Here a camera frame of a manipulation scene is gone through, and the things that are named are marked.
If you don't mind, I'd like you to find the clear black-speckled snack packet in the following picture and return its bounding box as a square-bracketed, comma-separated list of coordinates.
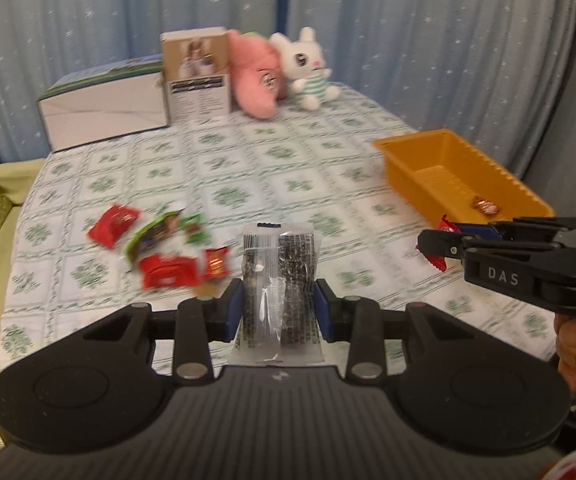
[230, 221, 326, 366]

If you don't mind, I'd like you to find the green and silver snack packet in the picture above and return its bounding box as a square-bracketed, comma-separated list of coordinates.
[124, 210, 183, 268]

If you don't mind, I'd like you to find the white rabbit plush toy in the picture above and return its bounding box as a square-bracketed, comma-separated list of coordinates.
[269, 26, 341, 111]

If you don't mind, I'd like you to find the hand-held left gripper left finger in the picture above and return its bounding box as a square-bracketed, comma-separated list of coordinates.
[80, 277, 246, 386]

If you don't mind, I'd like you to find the blue starry curtain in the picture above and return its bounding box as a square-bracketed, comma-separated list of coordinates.
[0, 0, 576, 211]

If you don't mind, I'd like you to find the brown product box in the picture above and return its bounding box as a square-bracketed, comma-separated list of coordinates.
[160, 29, 233, 123]

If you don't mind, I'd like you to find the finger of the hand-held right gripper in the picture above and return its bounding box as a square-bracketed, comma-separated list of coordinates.
[417, 229, 473, 263]
[450, 219, 519, 241]

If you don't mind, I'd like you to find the small green candy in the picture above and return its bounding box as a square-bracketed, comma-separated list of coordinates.
[180, 212, 209, 246]

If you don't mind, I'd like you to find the white cardboard box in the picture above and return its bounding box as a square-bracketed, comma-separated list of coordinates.
[36, 57, 171, 153]

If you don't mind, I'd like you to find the small red snack packet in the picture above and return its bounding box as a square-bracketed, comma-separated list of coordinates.
[427, 214, 461, 272]

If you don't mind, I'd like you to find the small red candy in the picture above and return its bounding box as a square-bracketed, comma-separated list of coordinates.
[203, 246, 233, 278]

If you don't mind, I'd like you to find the pink plush toy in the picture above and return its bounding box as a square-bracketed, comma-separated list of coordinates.
[227, 29, 291, 121]

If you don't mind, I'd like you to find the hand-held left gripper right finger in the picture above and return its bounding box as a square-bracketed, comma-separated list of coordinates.
[315, 277, 474, 383]

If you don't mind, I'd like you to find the red-brown wrapped candy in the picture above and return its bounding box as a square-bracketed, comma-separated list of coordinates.
[472, 196, 503, 216]

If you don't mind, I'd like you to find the orange plastic tray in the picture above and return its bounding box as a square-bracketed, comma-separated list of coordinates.
[372, 129, 555, 228]

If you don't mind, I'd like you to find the green floral tablecloth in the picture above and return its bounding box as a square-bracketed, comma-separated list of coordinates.
[0, 82, 559, 376]

